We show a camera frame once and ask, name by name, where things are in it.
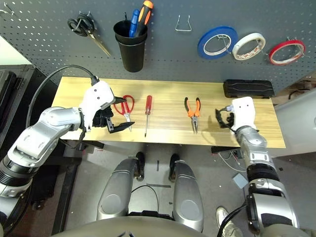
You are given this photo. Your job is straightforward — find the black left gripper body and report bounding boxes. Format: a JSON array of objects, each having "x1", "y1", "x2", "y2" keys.
[{"x1": 92, "y1": 108, "x2": 116, "y2": 134}]

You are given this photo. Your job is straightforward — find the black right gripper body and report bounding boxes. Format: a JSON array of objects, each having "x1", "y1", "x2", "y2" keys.
[{"x1": 222, "y1": 112, "x2": 235, "y2": 129}]

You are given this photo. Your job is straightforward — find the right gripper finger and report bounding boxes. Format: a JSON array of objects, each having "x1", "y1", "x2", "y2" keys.
[{"x1": 215, "y1": 108, "x2": 224, "y2": 129}]

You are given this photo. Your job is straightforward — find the orange black needle-nose pliers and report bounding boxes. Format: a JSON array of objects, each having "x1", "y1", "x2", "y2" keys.
[{"x1": 184, "y1": 97, "x2": 201, "y2": 135}]

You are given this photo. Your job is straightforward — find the red-handled screwdriver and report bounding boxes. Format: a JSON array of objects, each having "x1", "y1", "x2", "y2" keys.
[{"x1": 144, "y1": 95, "x2": 153, "y2": 137}]

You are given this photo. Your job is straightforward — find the red tape roll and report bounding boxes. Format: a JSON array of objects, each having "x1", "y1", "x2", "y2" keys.
[{"x1": 268, "y1": 39, "x2": 306, "y2": 66}]

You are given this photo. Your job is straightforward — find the grey metal pegboard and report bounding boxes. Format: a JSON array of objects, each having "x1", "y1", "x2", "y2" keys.
[{"x1": 0, "y1": 0, "x2": 316, "y2": 97}]

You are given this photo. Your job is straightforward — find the black tool case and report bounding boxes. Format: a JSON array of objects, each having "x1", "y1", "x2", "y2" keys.
[{"x1": 223, "y1": 79, "x2": 276, "y2": 99}]

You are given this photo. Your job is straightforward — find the black plastic cup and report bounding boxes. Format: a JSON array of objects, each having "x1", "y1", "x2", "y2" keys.
[
  {"x1": 115, "y1": 37, "x2": 146, "y2": 73},
  {"x1": 113, "y1": 20, "x2": 148, "y2": 45}
]

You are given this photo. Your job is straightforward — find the small grey floor box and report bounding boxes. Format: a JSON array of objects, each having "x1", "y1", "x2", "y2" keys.
[{"x1": 233, "y1": 173, "x2": 249, "y2": 190}]

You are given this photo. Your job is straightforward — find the silver left robot leg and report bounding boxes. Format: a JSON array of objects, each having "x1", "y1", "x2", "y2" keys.
[{"x1": 96, "y1": 152, "x2": 145, "y2": 222}]

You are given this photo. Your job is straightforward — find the silver robot leg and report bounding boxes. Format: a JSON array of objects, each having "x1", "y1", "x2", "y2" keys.
[
  {"x1": 96, "y1": 152, "x2": 145, "y2": 222},
  {"x1": 168, "y1": 153, "x2": 204, "y2": 233}
]

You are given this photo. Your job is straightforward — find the white tape roll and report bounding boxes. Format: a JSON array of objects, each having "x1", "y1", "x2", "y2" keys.
[{"x1": 232, "y1": 33, "x2": 267, "y2": 61}]

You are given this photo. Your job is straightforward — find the blue tape roll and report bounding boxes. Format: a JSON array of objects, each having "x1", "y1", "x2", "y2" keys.
[{"x1": 197, "y1": 26, "x2": 239, "y2": 60}]

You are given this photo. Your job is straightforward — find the silver right robot leg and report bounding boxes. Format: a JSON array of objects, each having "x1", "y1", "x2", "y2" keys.
[{"x1": 168, "y1": 153, "x2": 204, "y2": 233}]

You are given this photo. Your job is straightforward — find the orange black screwdriver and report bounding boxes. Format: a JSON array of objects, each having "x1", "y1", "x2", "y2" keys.
[{"x1": 134, "y1": 0, "x2": 154, "y2": 38}]

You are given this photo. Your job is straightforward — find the bystander white sneaker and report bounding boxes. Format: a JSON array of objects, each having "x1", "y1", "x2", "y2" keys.
[{"x1": 216, "y1": 206, "x2": 231, "y2": 230}]

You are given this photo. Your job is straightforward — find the black plastic equipment case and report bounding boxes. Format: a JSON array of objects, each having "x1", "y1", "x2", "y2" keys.
[{"x1": 0, "y1": 70, "x2": 25, "y2": 139}]

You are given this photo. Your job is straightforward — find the grey robot torso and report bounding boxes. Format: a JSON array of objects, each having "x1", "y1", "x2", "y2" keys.
[{"x1": 50, "y1": 216, "x2": 210, "y2": 237}]

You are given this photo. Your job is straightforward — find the bystander khaki trouser leg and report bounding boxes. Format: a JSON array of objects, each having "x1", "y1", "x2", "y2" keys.
[{"x1": 222, "y1": 219, "x2": 244, "y2": 237}]

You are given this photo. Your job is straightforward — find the red-handled scissors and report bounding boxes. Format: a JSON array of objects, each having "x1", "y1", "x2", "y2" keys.
[{"x1": 113, "y1": 95, "x2": 135, "y2": 132}]

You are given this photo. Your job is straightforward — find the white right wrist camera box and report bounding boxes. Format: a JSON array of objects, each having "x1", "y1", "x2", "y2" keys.
[{"x1": 231, "y1": 96, "x2": 256, "y2": 134}]

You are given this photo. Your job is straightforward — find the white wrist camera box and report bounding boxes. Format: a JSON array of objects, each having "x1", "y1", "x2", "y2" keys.
[
  {"x1": 79, "y1": 80, "x2": 116, "y2": 129},
  {"x1": 231, "y1": 96, "x2": 256, "y2": 134}
]

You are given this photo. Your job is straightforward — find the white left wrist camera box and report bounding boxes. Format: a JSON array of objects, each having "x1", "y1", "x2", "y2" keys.
[{"x1": 79, "y1": 80, "x2": 116, "y2": 129}]

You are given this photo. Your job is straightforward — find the black table bracket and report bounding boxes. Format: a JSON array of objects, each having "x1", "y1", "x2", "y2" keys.
[
  {"x1": 211, "y1": 146, "x2": 241, "y2": 158},
  {"x1": 76, "y1": 140, "x2": 104, "y2": 151}
]

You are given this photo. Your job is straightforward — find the loose thin floor wires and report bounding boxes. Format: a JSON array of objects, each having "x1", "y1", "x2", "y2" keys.
[{"x1": 217, "y1": 150, "x2": 247, "y2": 173}]

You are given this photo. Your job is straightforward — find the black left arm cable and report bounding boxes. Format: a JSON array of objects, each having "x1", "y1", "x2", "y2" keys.
[{"x1": 26, "y1": 64, "x2": 100, "y2": 129}]

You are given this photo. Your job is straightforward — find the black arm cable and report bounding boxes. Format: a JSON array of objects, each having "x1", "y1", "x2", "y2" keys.
[
  {"x1": 217, "y1": 202, "x2": 250, "y2": 237},
  {"x1": 26, "y1": 64, "x2": 100, "y2": 129}
]

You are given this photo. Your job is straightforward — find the black floor cable loop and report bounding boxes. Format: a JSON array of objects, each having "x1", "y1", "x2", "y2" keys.
[{"x1": 130, "y1": 185, "x2": 158, "y2": 213}]

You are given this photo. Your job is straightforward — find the blue-handled screwdriver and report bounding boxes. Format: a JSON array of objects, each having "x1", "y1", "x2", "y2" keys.
[{"x1": 129, "y1": 9, "x2": 141, "y2": 38}]

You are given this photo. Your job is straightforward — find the black-handled scissors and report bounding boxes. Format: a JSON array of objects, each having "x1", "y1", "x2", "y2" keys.
[{"x1": 67, "y1": 14, "x2": 112, "y2": 57}]

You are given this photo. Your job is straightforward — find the wire pliers holder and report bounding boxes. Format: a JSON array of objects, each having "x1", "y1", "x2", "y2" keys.
[{"x1": 175, "y1": 14, "x2": 193, "y2": 32}]

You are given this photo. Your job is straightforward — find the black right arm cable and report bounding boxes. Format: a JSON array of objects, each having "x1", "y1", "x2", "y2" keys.
[{"x1": 217, "y1": 202, "x2": 250, "y2": 237}]

